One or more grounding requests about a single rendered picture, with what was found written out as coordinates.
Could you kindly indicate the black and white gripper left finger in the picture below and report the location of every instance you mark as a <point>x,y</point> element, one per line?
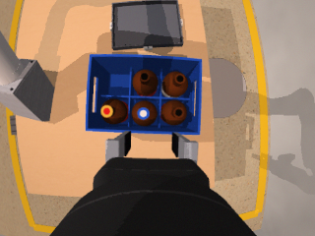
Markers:
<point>119,146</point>

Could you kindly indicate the blue plastic crate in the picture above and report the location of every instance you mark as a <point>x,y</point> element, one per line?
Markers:
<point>113,72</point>

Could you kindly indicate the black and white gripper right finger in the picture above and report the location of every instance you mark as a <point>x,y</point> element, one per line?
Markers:
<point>184,148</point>

